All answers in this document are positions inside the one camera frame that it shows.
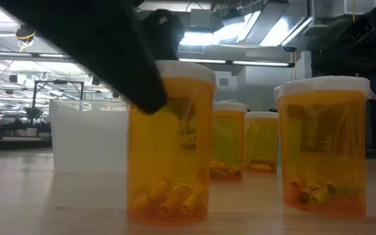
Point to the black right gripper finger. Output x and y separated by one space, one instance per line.
374 57
328 63

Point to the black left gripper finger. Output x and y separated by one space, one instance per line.
165 32
109 49

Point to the large orange pill bottle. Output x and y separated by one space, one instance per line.
323 147
228 140
262 140
162 156

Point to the clear plastic bin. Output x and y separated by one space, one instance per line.
87 140

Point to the long overhead light bar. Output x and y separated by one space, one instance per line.
240 62

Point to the round black hanging lamp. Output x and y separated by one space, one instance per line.
25 32

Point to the distant potted plant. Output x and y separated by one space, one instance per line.
32 119

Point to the person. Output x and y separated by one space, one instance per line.
17 124

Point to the distant office desk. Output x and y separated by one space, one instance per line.
15 143

